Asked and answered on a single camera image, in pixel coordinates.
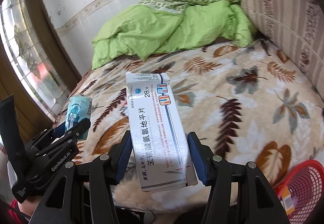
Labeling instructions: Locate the teal cartoon packet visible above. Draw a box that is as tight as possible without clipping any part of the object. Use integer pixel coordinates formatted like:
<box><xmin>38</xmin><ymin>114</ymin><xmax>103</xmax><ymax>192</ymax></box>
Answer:
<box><xmin>65</xmin><ymin>94</ymin><xmax>92</xmax><ymax>141</ymax></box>

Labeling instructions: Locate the white tablet box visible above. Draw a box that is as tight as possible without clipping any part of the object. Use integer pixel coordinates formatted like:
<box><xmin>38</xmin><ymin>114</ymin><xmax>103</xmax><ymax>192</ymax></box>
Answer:
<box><xmin>126</xmin><ymin>72</ymin><xmax>198</xmax><ymax>192</ymax></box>

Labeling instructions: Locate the orange ointment box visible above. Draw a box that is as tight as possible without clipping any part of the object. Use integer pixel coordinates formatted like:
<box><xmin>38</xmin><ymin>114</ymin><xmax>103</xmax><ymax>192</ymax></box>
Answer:
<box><xmin>279</xmin><ymin>186</ymin><xmax>295</xmax><ymax>215</ymax></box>

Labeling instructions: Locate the red mesh trash basket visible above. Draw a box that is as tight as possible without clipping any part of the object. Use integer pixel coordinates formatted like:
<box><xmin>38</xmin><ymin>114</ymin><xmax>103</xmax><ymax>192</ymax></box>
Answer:
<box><xmin>275</xmin><ymin>160</ymin><xmax>323</xmax><ymax>223</ymax></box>

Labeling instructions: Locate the person left hand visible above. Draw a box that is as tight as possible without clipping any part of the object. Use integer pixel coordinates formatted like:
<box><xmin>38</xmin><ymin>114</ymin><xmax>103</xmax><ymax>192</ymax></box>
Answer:
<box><xmin>18</xmin><ymin>196</ymin><xmax>42</xmax><ymax>217</ymax></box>

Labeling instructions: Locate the stained glass window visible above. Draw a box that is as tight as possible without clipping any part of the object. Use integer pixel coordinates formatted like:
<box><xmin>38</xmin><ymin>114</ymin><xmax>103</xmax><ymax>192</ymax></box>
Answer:
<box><xmin>1</xmin><ymin>0</ymin><xmax>70</xmax><ymax>120</ymax></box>

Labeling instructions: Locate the green quilt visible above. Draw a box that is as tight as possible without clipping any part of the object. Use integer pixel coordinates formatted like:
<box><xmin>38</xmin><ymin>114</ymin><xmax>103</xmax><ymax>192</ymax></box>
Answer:
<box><xmin>92</xmin><ymin>0</ymin><xmax>256</xmax><ymax>69</ymax></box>

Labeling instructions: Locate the striped beige pillow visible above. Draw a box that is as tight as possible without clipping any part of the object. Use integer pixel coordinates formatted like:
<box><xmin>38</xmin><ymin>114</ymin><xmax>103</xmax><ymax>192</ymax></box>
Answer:
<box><xmin>241</xmin><ymin>0</ymin><xmax>324</xmax><ymax>95</ymax></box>

